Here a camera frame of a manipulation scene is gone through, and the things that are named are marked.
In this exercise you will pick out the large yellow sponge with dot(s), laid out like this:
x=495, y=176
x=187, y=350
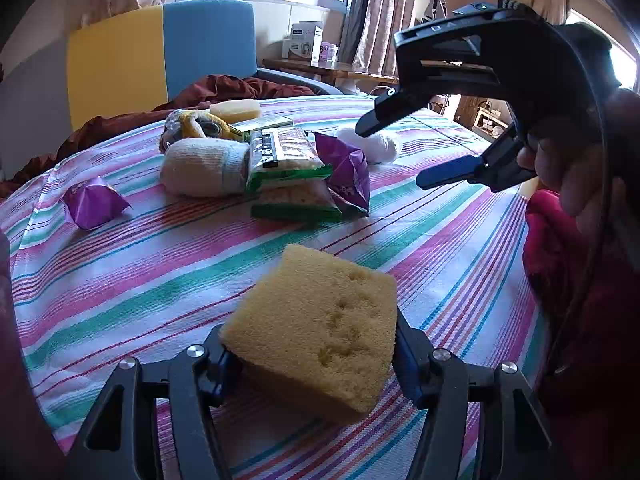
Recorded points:
x=310, y=320

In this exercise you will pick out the purple snack packet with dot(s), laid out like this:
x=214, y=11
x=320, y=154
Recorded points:
x=347, y=175
x=92, y=205

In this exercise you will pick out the yellow patterned sock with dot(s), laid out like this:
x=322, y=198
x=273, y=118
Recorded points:
x=192, y=125

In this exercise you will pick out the green snack packet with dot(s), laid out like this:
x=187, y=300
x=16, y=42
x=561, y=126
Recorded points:
x=285, y=152
x=295, y=202

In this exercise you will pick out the wooden shelf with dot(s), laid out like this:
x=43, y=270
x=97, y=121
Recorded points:
x=487, y=115

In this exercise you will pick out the dark red blanket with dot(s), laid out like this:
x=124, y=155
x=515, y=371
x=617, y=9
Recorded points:
x=225, y=87

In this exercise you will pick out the white rolled sock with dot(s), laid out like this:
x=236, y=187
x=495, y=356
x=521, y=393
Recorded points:
x=200, y=167

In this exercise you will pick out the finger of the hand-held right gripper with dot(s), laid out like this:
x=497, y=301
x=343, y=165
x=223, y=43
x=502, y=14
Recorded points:
x=445, y=172
x=372, y=121

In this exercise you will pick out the grey yellow blue headboard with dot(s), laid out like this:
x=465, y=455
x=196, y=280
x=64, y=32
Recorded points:
x=200, y=45

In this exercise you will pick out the pink container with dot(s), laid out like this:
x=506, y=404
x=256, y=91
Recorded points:
x=329, y=52

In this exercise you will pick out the wooden desk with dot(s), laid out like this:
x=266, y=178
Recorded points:
x=350, y=71

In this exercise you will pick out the striped bedsheet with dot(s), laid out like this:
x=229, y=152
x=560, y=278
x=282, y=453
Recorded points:
x=150, y=270

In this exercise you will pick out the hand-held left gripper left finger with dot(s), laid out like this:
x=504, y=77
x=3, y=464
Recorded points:
x=215, y=385

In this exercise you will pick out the person's right hand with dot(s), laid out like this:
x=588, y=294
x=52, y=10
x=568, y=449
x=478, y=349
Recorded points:
x=565, y=175

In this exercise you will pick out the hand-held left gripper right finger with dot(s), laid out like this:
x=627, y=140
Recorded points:
x=410, y=375

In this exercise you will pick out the white fluffy sock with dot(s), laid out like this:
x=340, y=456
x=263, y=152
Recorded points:
x=380, y=145

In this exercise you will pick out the green paper box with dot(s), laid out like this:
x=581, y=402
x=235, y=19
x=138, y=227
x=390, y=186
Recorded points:
x=265, y=122

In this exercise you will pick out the patterned curtain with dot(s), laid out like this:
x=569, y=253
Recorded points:
x=390, y=15

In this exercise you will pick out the grey bed rail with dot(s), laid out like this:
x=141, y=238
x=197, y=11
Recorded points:
x=300, y=77

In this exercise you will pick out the white cardboard box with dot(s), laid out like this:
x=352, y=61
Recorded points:
x=302, y=40

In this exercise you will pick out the red clothing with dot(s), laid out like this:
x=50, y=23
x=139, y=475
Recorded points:
x=555, y=250

